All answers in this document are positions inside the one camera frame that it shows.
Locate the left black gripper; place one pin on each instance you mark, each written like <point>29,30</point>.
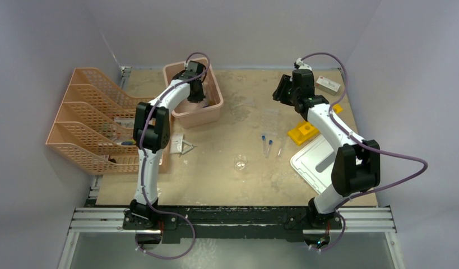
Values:
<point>200,97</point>

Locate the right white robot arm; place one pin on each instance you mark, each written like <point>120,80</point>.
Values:
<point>356,167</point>

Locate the small glass beaker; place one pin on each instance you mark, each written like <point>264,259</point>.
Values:
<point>240,162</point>

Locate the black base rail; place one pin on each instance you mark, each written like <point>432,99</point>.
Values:
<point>290,223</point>

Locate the clear plastic tube rack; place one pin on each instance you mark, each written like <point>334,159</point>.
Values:
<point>270,122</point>

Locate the small white red box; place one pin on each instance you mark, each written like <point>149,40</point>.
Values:
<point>327,85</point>

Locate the orange compartment organizer tray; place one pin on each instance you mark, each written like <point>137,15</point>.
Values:
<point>165,159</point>

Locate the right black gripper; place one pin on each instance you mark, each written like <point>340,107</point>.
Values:
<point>280,94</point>

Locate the orange mesh file rack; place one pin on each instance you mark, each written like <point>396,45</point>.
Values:
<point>93,127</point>

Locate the white plastic tray lid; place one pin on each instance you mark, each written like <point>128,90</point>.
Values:
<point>314,163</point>

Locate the pink plastic bin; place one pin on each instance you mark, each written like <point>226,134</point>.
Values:
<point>195,114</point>

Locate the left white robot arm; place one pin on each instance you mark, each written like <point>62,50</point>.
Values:
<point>152,133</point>

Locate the yellow test tube rack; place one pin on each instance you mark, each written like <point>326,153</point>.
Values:
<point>303,133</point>

